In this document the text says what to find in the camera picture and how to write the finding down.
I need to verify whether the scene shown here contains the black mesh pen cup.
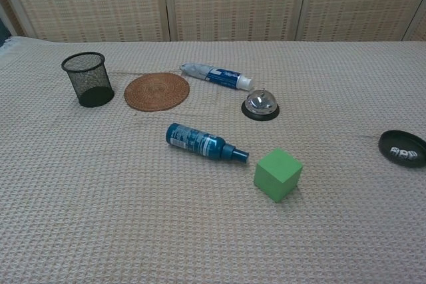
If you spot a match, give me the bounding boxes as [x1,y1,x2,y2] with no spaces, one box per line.
[61,51,116,108]

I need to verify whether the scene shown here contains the blue spray bottle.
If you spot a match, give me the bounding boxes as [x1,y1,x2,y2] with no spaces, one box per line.
[165,122,250,164]

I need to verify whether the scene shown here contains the blue white toothpaste tube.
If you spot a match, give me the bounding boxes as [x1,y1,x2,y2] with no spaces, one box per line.
[179,63,256,91]

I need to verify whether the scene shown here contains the silver call bell black base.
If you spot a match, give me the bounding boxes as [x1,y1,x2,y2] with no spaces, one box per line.
[241,87,281,122]

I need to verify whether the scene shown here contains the round woven rattan coaster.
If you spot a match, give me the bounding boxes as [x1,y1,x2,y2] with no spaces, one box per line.
[124,72,190,112]

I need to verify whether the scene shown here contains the green cube block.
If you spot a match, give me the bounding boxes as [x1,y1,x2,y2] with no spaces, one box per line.
[254,148,304,204]

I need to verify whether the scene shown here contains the beige waffle weave tablecloth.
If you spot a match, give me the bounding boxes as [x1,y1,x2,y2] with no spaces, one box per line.
[0,36,426,284]

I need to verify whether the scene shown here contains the woven folding screen panel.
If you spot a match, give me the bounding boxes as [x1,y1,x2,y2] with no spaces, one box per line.
[0,0,24,38]
[402,4,426,42]
[0,0,172,43]
[162,0,312,43]
[296,0,426,43]

